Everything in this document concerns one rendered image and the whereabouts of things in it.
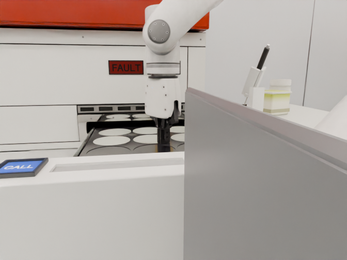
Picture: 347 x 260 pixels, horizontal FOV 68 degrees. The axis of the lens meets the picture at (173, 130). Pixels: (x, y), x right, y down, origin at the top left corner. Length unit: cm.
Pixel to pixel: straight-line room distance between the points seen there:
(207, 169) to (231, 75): 244
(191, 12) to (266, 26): 221
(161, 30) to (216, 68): 200
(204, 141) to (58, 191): 22
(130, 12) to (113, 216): 68
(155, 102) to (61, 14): 42
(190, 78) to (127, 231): 69
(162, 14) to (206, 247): 47
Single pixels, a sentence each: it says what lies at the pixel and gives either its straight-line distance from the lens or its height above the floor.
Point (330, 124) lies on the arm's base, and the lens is 18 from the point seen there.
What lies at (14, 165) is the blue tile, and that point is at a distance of 40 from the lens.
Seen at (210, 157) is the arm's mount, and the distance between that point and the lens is 15.
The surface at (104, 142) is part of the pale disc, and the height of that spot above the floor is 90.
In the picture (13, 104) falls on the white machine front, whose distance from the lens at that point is 101.
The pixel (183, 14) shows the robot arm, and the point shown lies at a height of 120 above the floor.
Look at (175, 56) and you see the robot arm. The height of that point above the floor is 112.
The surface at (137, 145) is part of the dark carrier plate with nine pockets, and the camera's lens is 67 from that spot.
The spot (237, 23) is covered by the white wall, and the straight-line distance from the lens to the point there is 264.
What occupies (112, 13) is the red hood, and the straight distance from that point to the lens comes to 89.
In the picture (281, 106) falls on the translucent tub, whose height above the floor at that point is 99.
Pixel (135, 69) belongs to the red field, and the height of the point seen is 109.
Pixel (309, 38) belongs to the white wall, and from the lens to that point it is 299.
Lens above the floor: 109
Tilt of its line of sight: 13 degrees down
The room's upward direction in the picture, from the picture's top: straight up
